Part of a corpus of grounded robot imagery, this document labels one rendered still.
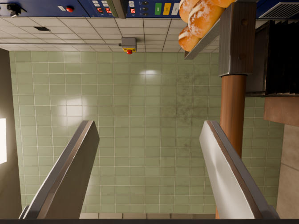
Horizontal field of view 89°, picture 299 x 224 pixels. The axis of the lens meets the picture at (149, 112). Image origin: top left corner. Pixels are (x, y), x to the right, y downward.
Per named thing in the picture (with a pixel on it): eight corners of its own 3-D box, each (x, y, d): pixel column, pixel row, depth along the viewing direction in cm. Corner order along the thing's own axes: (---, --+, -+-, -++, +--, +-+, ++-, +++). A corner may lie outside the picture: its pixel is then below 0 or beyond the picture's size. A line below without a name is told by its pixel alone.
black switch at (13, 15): (26, 11, 69) (2, 11, 69) (14, 3, 63) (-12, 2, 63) (27, 20, 69) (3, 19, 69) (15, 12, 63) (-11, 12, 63)
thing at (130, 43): (136, 42, 115) (123, 42, 115) (135, 37, 105) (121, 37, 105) (136, 52, 116) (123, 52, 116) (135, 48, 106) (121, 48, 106)
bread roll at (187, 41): (206, 16, 36) (183, 15, 36) (204, 46, 37) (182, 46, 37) (194, 31, 46) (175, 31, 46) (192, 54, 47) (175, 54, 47)
